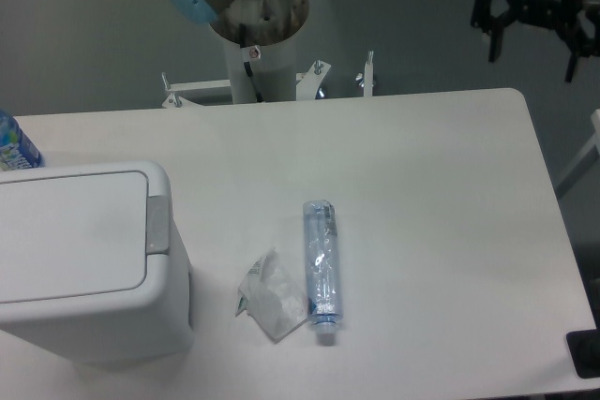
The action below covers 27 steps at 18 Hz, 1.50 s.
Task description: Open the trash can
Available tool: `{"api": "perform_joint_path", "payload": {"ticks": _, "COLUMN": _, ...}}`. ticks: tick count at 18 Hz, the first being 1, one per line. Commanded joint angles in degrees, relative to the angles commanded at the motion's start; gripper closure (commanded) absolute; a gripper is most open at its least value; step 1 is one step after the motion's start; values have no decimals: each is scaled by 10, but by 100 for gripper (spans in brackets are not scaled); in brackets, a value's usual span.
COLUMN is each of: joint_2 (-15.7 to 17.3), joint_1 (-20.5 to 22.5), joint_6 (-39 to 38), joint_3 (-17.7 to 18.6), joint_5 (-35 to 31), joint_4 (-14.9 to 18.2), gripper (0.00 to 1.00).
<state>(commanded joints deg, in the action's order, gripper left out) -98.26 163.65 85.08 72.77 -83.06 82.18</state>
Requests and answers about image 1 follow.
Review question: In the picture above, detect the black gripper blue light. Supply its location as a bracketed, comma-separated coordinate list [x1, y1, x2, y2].
[470, 0, 599, 82]

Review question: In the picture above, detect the grey trash can push button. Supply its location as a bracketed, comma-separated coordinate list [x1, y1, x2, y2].
[146, 196, 171, 255]

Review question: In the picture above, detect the white trash can lid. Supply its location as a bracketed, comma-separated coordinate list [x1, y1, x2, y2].
[1, 172, 147, 304]

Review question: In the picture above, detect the white plastic trash can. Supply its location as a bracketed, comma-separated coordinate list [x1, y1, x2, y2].
[1, 161, 194, 363]

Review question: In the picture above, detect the crushed clear plastic bottle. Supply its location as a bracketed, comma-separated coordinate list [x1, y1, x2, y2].
[303, 200, 344, 346]

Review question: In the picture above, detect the black clamp at table edge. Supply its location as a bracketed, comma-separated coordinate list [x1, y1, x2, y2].
[566, 329, 599, 379]

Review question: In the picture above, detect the crumpled clear plastic wrapper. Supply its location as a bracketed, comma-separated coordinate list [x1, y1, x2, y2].
[234, 247, 307, 343]

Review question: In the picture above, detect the blue labelled water bottle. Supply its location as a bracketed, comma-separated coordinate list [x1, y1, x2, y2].
[1, 111, 44, 171]

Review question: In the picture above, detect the white frame at right edge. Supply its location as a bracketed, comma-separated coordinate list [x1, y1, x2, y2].
[554, 110, 599, 199]

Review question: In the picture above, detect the white pedestal base frame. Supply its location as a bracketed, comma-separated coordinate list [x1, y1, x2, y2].
[161, 50, 377, 109]

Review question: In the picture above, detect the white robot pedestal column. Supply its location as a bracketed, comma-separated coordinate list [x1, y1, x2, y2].
[210, 0, 309, 104]

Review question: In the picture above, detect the black cable on pedestal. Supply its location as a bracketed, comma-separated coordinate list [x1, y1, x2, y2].
[237, 22, 264, 104]

